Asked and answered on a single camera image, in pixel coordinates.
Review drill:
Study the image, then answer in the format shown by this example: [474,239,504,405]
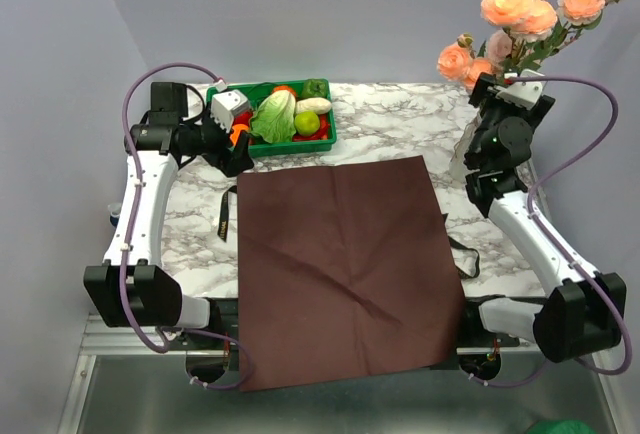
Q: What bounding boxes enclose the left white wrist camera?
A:
[210,89,251,133]

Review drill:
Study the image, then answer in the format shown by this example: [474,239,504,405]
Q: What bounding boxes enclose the green object at bottom edge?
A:
[525,420,596,434]

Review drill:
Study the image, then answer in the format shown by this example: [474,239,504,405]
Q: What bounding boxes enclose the white ribbed ceramic vase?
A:
[448,114,481,184]

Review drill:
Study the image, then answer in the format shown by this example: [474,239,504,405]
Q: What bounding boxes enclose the small orange at basket back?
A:
[271,85,297,99]

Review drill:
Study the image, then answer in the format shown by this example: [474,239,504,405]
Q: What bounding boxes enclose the aluminium frame rail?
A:
[60,316,616,433]

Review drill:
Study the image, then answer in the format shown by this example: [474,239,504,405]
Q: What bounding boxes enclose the green plastic basket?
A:
[228,80,337,158]

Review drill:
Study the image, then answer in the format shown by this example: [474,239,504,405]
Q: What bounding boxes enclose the green apple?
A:
[294,111,321,137]

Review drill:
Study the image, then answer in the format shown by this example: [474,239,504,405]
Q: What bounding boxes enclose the pale pink rose stem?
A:
[485,30,513,66]

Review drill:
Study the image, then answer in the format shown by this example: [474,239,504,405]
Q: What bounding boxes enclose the white radish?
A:
[295,97,332,115]

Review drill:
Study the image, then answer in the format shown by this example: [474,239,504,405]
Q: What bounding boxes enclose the red chili pepper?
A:
[293,115,330,142]

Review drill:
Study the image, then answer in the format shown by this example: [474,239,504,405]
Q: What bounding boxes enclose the black ribbon with gold text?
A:
[217,185,481,280]

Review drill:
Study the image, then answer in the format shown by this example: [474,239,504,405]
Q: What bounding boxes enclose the orange bottle with blue cap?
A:
[107,203,122,227]

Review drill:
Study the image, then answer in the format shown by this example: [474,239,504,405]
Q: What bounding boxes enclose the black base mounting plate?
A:
[168,295,535,381]

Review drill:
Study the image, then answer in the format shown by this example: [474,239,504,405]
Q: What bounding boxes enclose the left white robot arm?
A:
[83,82,253,349]

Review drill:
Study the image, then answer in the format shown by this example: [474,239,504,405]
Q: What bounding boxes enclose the green bell pepper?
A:
[300,78,330,99]

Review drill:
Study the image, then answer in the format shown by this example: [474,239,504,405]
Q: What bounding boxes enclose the green cabbage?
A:
[250,90,296,144]

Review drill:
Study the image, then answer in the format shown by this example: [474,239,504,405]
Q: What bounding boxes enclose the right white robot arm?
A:
[459,69,632,373]

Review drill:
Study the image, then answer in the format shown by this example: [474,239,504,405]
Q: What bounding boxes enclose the orange fruit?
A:
[230,124,251,146]

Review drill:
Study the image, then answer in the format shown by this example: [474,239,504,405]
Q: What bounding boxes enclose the pink artificial flowers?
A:
[480,0,534,74]

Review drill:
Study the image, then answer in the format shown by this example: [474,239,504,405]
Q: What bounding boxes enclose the red paper bouquet wrap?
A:
[237,156,465,392]

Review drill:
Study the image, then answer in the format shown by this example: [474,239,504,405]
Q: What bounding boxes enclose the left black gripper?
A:
[181,101,255,177]

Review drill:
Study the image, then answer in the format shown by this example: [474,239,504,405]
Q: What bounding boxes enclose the red bell pepper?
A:
[233,110,253,126]

